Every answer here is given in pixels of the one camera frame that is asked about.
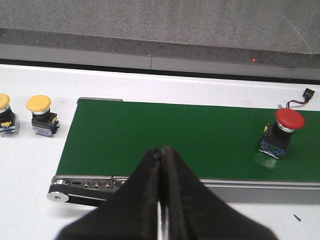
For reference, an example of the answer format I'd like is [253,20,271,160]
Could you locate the small black screw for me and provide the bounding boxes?
[293,214,302,222]

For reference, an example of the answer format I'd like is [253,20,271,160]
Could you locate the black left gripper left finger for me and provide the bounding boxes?
[56,148,161,240]

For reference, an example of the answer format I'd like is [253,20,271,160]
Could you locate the aluminium conveyor frame rail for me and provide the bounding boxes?
[112,175,320,206]

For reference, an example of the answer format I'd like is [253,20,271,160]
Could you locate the steel conveyor start plate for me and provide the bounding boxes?
[51,174,116,192]

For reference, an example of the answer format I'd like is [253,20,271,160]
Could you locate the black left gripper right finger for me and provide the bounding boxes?
[161,146,277,240]

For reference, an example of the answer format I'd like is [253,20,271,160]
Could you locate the green conveyor belt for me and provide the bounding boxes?
[56,99,320,182]

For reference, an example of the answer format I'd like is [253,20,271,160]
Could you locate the yellow push button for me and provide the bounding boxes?
[0,93,20,137]
[26,94,60,138]

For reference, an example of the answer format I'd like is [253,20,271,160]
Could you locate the left grey stone countertop slab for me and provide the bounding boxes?
[0,0,320,58]

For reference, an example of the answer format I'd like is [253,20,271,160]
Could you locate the black drive belt with pulleys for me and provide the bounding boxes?
[47,184,116,207]

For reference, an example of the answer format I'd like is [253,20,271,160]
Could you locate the black connector with wires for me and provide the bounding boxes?
[277,87,316,110]

